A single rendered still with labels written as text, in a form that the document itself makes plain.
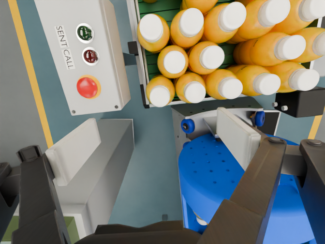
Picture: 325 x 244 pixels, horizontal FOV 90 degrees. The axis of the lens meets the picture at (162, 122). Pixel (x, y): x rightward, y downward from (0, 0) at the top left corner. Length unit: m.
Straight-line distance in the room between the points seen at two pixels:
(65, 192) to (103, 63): 0.60
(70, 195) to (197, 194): 0.56
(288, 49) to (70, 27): 0.37
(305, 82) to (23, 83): 1.83
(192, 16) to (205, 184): 0.28
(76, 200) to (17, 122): 1.39
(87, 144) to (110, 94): 0.17
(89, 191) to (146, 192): 1.23
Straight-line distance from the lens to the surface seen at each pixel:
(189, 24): 0.32
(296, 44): 0.39
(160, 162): 1.69
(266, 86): 0.37
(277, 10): 0.37
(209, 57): 0.32
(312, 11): 0.40
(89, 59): 0.31
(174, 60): 0.31
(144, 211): 2.14
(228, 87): 0.34
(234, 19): 0.34
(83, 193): 0.76
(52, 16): 0.35
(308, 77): 0.41
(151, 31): 0.32
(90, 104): 0.34
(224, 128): 0.16
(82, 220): 0.70
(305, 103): 0.54
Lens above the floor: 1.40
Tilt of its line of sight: 70 degrees down
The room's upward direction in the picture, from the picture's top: 178 degrees counter-clockwise
